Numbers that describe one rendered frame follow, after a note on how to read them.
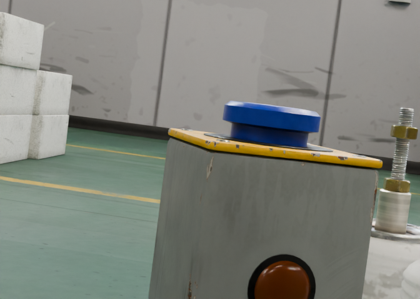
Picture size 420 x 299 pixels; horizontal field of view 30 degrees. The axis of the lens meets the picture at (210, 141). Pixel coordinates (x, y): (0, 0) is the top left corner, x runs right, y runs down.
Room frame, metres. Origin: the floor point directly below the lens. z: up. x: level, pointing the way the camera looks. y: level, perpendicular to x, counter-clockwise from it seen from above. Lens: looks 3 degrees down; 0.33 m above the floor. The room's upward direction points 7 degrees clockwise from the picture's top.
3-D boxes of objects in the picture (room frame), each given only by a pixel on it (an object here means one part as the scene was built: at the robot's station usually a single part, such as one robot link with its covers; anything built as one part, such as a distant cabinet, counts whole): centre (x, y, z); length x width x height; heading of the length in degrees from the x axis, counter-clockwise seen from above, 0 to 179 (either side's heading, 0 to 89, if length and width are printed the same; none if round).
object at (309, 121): (0.32, -0.02, 0.32); 0.04 x 0.04 x 0.02
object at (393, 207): (0.56, -0.14, 0.26); 0.02 x 0.02 x 0.03
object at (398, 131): (0.56, -0.14, 0.32); 0.02 x 0.02 x 0.01; 58
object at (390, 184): (0.56, -0.14, 0.29); 0.02 x 0.02 x 0.01; 58
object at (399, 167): (0.56, -0.14, 0.30); 0.01 x 0.01 x 0.08
